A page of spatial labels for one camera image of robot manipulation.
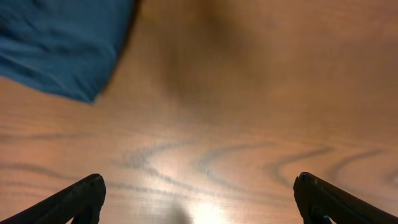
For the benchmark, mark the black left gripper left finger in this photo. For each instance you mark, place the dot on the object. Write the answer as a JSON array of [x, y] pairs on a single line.
[[79, 203]]

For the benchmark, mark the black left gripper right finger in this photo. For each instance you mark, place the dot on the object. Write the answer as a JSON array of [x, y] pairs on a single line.
[[320, 202]]

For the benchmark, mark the dark blue denim shorts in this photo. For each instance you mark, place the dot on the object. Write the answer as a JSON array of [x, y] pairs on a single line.
[[68, 48]]

